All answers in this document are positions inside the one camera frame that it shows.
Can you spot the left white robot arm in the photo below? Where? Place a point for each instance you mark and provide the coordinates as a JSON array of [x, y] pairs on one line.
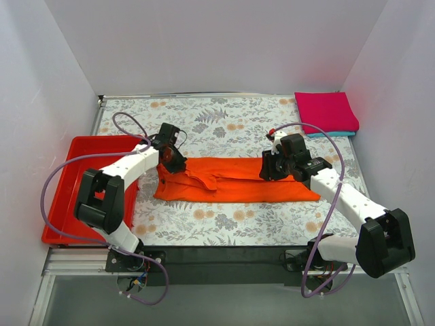
[[100, 199]]

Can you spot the red plastic bin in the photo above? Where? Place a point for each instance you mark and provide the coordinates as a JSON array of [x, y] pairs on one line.
[[62, 207]]

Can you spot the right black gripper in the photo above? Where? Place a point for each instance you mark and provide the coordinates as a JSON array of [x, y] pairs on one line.
[[268, 166]]

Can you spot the folded magenta t shirt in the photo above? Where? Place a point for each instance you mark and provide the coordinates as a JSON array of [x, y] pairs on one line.
[[329, 111]]

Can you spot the orange t shirt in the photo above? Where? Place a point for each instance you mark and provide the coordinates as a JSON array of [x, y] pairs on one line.
[[227, 180]]

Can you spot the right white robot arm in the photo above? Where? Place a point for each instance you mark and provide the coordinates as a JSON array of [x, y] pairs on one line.
[[384, 241]]

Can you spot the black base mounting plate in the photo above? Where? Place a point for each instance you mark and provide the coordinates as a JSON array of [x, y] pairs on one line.
[[235, 265]]

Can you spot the folded teal t shirt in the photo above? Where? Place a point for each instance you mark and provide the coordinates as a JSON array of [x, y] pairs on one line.
[[332, 134]]

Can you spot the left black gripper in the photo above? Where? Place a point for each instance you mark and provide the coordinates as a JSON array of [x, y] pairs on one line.
[[177, 163]]

